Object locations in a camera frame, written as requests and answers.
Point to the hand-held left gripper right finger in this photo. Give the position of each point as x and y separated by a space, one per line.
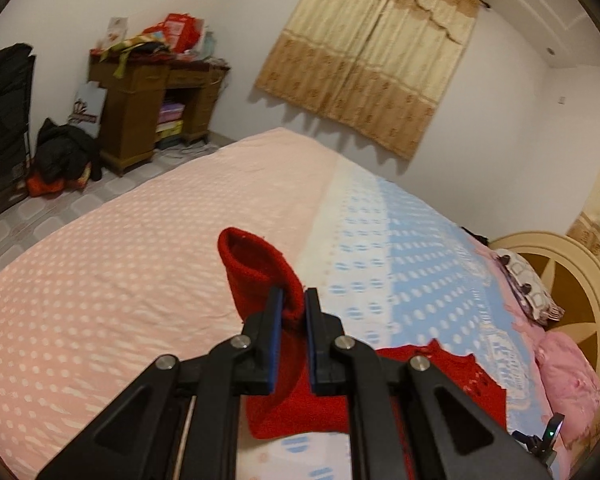
312 345

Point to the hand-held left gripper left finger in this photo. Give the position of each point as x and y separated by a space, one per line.
275 345

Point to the red knitted sweater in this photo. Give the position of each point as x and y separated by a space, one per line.
260 270

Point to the pink pillow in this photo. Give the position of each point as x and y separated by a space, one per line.
570 385

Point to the pink bed sheet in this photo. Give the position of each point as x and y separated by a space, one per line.
522 345

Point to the cream wooden headboard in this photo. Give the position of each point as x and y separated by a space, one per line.
580 305

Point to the patterned pillow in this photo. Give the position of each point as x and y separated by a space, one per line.
527 285

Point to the pink and blue dotted blanket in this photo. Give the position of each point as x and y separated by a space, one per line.
130 260

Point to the stack of flat boxes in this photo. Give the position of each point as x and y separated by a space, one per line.
171 120

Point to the brown wooden desk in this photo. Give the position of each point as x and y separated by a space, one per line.
130 110

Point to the red floor cloth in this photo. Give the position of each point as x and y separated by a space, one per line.
42 186

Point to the black jacket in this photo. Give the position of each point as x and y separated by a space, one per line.
65 147

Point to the white paper bag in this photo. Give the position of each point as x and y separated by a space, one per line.
87 110

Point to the red gift bag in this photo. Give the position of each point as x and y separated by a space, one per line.
180 32

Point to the white greeting card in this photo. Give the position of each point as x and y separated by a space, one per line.
114 32

